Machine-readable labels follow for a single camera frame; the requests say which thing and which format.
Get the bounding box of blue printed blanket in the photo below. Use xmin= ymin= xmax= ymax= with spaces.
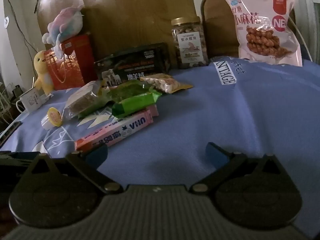
xmin=0 ymin=55 xmax=320 ymax=237

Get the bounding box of pink twisted dough snack bag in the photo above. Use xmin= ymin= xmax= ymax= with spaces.
xmin=221 ymin=0 xmax=304 ymax=67

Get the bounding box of brown wooden board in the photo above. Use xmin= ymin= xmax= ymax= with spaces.
xmin=36 ymin=0 xmax=200 ymax=85

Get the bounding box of white enamel mug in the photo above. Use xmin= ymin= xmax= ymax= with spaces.
xmin=16 ymin=87 xmax=43 ymax=113

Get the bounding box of orange nut packet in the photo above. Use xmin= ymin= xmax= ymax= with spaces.
xmin=140 ymin=73 xmax=194 ymax=94

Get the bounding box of pastel plush toy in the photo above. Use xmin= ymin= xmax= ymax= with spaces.
xmin=42 ymin=7 xmax=84 ymax=58

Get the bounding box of dark green snack packet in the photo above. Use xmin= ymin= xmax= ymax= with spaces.
xmin=106 ymin=83 xmax=153 ymax=100

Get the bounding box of black wall cable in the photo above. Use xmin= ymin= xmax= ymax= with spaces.
xmin=4 ymin=0 xmax=38 ymax=75

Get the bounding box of clear packet brown snack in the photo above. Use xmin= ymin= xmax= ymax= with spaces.
xmin=62 ymin=81 xmax=115 ymax=120

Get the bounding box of yellow duck plush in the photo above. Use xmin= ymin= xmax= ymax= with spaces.
xmin=33 ymin=50 xmax=54 ymax=96

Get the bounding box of pink candy box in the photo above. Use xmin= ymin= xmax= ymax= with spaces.
xmin=74 ymin=104 xmax=159 ymax=152

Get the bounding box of black printed box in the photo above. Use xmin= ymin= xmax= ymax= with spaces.
xmin=94 ymin=42 xmax=172 ymax=88

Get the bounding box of clear nut jar gold lid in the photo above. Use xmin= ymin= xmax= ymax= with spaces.
xmin=171 ymin=16 xmax=209 ymax=69

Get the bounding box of white cable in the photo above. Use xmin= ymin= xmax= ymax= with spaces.
xmin=289 ymin=19 xmax=313 ymax=61

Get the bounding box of white window frame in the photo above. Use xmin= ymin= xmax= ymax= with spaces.
xmin=297 ymin=0 xmax=320 ymax=63

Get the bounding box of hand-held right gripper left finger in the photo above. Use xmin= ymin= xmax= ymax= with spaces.
xmin=24 ymin=145 xmax=123 ymax=194

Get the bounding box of brown chair back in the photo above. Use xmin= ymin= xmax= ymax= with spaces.
xmin=201 ymin=0 xmax=297 ymax=59

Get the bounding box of red gift bag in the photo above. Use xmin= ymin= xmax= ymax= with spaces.
xmin=62 ymin=33 xmax=98 ymax=87
xmin=44 ymin=49 xmax=86 ymax=91

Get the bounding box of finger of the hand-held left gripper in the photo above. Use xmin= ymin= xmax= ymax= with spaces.
xmin=0 ymin=151 xmax=41 ymax=161

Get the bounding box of jelly cup yellow lid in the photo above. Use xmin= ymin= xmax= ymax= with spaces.
xmin=41 ymin=107 xmax=62 ymax=130

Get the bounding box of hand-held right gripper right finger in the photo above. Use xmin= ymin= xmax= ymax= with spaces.
xmin=190 ymin=142 xmax=288 ymax=194

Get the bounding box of white wire rack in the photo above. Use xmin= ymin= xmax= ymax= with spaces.
xmin=0 ymin=80 xmax=13 ymax=122

